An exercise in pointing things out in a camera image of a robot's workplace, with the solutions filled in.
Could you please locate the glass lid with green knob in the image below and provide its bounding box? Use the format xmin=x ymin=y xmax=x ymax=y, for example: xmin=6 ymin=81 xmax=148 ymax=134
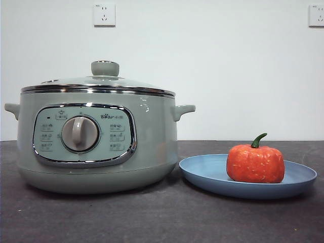
xmin=20 ymin=60 xmax=176 ymax=98

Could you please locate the orange pumpkin with green stem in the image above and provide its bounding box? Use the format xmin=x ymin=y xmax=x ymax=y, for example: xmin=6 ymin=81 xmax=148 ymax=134
xmin=226 ymin=133 xmax=286 ymax=183

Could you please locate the pale green electric steamer pot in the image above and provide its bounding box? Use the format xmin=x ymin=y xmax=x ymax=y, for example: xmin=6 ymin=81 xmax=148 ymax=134
xmin=4 ymin=91 xmax=196 ymax=195

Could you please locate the blue round plate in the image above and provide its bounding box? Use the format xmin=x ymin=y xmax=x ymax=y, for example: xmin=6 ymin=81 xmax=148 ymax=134
xmin=179 ymin=153 xmax=318 ymax=200

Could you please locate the white wall socket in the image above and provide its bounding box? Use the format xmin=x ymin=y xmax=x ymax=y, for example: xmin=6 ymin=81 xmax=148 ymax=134
xmin=93 ymin=3 xmax=116 ymax=27
xmin=308 ymin=4 xmax=324 ymax=28

